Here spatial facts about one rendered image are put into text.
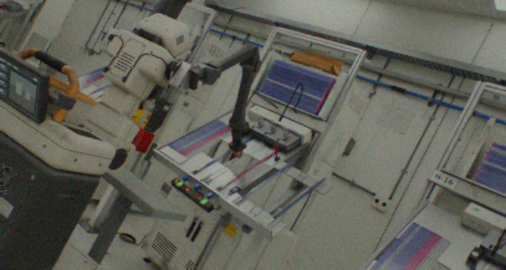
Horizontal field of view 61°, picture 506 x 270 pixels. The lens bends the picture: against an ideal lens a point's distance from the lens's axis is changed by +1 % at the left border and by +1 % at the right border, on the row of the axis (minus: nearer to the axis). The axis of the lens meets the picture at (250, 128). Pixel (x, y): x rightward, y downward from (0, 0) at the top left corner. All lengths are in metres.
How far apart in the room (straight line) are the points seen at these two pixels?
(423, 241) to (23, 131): 1.71
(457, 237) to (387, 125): 2.07
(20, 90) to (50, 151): 0.24
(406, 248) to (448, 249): 0.19
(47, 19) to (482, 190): 5.67
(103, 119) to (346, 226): 2.70
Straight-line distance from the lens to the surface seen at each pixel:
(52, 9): 6.58
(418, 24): 4.50
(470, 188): 2.33
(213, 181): 2.41
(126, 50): 1.90
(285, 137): 2.60
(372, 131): 4.16
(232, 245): 2.59
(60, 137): 1.49
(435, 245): 2.15
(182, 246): 2.84
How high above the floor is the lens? 1.07
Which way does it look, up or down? 1 degrees up
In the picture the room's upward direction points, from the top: 28 degrees clockwise
